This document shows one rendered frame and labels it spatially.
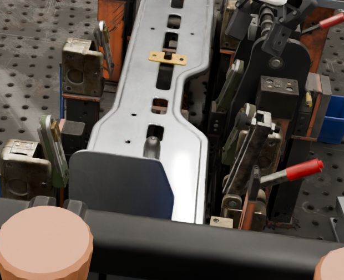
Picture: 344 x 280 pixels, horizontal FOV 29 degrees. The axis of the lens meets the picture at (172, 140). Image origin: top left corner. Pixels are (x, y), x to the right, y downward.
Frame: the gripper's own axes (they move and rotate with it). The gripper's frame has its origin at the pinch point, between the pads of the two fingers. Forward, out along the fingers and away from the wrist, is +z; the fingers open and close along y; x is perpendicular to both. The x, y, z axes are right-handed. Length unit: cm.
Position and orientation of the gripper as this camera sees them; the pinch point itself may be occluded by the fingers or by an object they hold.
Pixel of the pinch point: (253, 39)
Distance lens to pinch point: 95.1
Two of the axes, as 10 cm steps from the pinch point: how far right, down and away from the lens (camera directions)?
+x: -7.9, -2.5, -5.6
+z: -4.1, 9.0, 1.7
